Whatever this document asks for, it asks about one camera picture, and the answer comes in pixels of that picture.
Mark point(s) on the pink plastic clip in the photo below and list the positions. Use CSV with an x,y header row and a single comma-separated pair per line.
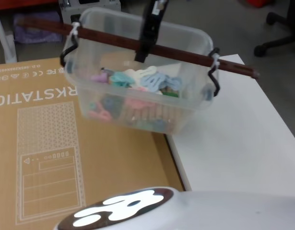
x,y
137,104
100,113

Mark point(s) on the green plastic clip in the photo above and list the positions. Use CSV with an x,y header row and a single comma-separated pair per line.
x,y
170,93

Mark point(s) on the white robot shell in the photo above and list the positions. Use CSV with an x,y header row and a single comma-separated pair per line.
x,y
228,210

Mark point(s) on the white metal machine case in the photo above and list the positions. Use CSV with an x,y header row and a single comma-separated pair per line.
x,y
89,8

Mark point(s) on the dark teal plastic clip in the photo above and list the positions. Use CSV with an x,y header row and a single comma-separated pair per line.
x,y
112,104

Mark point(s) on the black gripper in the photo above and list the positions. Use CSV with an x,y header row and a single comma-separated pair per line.
x,y
150,14

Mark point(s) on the black office chair base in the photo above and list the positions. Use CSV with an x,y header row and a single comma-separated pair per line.
x,y
276,43

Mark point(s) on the light blue plastic clip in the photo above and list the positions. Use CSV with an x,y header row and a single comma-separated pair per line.
x,y
156,81

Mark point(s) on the purple plastic bag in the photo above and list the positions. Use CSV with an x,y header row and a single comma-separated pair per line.
x,y
34,28

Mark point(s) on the white zip tie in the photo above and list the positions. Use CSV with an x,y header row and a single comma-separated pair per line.
x,y
74,30
215,62

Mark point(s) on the white plastic clip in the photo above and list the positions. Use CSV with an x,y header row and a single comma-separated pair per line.
x,y
142,71

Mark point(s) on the clear plastic bin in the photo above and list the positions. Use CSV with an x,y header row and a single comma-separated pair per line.
x,y
190,45

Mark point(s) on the dark glossy round cap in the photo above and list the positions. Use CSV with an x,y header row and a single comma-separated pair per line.
x,y
118,208

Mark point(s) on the brown wooden rod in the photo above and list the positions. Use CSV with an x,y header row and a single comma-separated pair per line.
x,y
109,38

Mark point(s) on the red shelf board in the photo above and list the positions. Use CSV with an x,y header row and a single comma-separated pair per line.
x,y
25,3

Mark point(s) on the printed brown cardboard box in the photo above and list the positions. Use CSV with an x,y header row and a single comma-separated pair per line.
x,y
101,153

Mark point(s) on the white metal post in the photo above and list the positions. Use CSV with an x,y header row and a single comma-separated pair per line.
x,y
5,40

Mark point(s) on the purple plastic clip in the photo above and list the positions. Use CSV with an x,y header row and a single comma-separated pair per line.
x,y
99,77

